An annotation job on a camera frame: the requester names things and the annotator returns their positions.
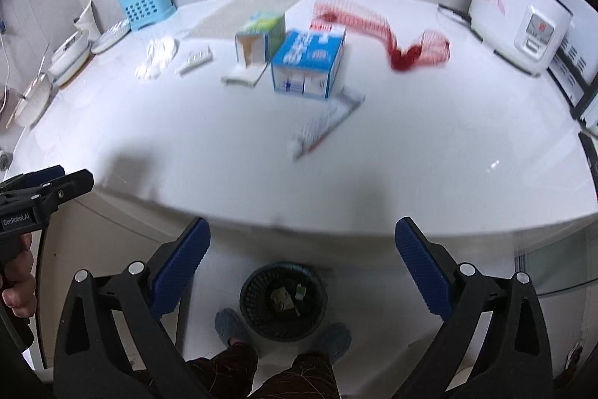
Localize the person's left hand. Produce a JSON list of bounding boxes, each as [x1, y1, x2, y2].
[[0, 235, 37, 319]]

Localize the person's right leg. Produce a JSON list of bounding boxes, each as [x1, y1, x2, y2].
[[255, 352, 342, 399]]

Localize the white blister strip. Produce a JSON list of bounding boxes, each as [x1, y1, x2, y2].
[[175, 45, 213, 76]]

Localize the crumpled white tissue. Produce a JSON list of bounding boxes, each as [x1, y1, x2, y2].
[[135, 37, 179, 79]]

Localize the blue slipper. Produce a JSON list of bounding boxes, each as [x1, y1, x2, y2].
[[318, 324, 352, 365], [215, 308, 251, 348]]

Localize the green and white medicine box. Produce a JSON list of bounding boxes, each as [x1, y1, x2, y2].
[[221, 11, 287, 88]]

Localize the white vented appliance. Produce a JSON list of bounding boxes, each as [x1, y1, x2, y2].
[[546, 0, 598, 124]]

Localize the blue and white milk carton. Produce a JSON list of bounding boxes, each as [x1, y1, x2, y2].
[[271, 21, 347, 101]]

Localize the black mesh trash basket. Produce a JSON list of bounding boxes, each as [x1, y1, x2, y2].
[[240, 261, 329, 343]]

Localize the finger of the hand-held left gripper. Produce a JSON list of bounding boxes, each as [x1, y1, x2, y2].
[[0, 165, 65, 195], [21, 169, 95, 213]]

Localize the white flowered rice cooker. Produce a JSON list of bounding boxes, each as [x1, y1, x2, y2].
[[467, 0, 574, 76]]

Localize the person's leg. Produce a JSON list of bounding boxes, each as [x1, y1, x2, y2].
[[184, 342, 259, 399], [255, 352, 342, 399]]

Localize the red mesh bag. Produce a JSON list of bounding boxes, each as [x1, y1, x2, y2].
[[311, 0, 451, 73]]

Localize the stack of white bowls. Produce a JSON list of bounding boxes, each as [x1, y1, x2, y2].
[[49, 30, 93, 78]]

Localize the white pitcher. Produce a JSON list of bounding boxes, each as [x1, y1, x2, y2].
[[75, 0, 101, 42]]

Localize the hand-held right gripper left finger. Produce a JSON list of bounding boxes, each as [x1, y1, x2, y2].
[[53, 217, 213, 399]]

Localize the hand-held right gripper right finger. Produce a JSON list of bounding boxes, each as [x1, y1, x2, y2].
[[395, 217, 557, 399]]

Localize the white ridged plate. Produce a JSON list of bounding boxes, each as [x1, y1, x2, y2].
[[91, 18, 132, 54]]

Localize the white bowl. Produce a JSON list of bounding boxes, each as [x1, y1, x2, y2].
[[14, 72, 59, 127]]

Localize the blue utensil holder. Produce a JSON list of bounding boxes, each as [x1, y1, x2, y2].
[[117, 0, 177, 31]]

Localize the person's left leg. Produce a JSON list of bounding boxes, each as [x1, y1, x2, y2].
[[184, 342, 259, 399]]

